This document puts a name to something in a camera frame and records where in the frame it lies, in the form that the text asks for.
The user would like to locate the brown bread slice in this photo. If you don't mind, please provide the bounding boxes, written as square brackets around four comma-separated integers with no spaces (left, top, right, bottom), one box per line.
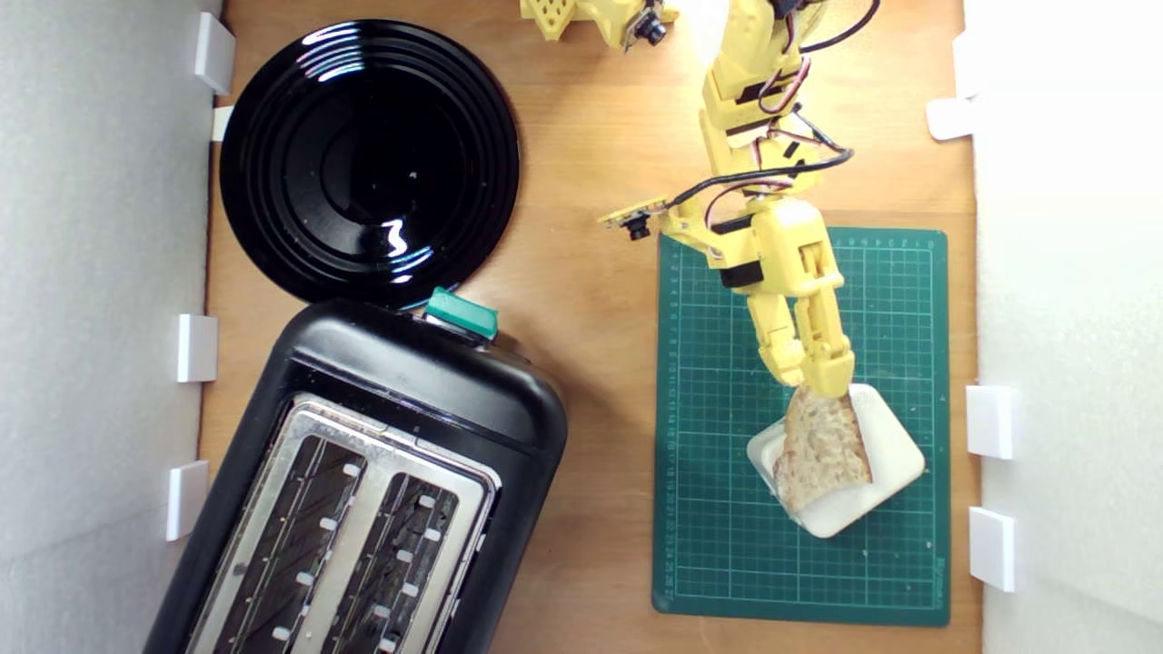
[772,386,874,514]

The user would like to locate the green toaster lever knob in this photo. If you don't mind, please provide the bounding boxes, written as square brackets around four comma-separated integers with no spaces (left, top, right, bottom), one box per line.
[423,287,500,346]

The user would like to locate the black two-slot toaster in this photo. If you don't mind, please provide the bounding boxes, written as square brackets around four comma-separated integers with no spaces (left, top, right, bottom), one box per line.
[144,298,570,654]

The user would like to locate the green cutting mat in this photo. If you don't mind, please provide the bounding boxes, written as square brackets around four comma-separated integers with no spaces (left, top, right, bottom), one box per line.
[651,221,952,628]

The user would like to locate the white square block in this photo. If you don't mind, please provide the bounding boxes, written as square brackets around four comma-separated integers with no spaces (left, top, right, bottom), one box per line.
[746,382,927,540]

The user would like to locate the black round plate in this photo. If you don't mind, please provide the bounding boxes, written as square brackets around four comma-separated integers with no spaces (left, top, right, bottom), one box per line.
[219,18,521,310]

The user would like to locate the yellow wrist camera mount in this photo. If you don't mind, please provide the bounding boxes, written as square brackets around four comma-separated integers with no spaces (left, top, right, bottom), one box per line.
[598,195,669,242]

